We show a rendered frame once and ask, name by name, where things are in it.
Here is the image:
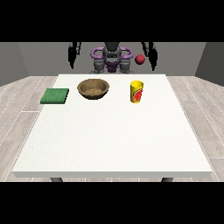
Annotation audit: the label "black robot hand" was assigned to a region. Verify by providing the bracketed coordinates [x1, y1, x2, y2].
[67, 42, 82, 70]
[141, 42, 158, 72]

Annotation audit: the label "small red ball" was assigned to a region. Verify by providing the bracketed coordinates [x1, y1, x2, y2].
[135, 53, 146, 66]

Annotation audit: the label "yellow cup with melon print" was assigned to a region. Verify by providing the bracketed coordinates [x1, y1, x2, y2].
[129, 80, 144, 104]

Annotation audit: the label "brown wooden bowl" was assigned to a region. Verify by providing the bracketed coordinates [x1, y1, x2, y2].
[77, 78, 110, 100]

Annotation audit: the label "green square pad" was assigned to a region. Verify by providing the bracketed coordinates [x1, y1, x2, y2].
[39, 87, 70, 105]

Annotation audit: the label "grey robot trunk purple rings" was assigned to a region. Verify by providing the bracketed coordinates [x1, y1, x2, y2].
[89, 42, 136, 74]

